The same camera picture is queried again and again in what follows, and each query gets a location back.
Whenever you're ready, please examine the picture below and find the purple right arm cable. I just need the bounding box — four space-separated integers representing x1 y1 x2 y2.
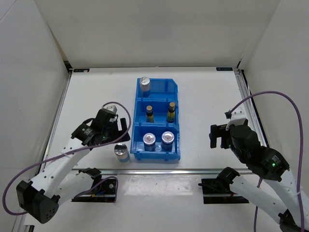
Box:
224 90 305 232

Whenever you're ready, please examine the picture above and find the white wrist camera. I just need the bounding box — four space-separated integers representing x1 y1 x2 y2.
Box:
225 107 246 131
102 105 117 115

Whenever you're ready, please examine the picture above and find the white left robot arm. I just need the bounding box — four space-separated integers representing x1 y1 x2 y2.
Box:
16 105 130 224

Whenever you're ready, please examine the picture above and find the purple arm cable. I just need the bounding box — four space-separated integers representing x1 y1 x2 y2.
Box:
224 90 305 232
2 101 132 216

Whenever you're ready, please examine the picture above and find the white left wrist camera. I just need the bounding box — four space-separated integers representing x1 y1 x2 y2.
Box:
102 105 117 115

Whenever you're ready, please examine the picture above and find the silver lid jar front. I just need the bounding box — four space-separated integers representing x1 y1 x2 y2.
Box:
114 143 130 163

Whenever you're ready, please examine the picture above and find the yellow label sauce bottle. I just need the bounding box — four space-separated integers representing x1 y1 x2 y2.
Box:
167 102 176 123
146 105 154 123

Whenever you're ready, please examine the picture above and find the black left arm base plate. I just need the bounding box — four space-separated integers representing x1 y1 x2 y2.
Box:
71 176 119 203

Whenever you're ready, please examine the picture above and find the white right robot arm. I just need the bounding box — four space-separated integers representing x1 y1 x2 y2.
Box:
210 125 309 232

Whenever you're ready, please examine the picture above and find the aluminium table edge rail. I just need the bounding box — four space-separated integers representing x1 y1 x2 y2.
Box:
38 169 266 176

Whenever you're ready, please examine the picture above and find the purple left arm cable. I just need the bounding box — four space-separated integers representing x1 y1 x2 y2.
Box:
2 101 132 216

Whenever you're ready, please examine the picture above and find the silver lid jar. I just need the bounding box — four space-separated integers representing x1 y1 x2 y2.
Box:
140 77 151 97
114 143 130 163

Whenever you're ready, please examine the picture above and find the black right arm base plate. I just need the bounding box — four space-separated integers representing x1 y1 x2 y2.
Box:
198 178 249 204

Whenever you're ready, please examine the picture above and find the yellow label sauce bottle front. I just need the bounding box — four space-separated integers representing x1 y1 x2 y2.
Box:
146 105 154 123

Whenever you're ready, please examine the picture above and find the blue plastic divided bin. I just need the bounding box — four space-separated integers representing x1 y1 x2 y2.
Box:
130 78 181 161

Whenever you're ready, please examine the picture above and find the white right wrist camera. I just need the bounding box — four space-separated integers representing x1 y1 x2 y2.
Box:
225 107 246 131

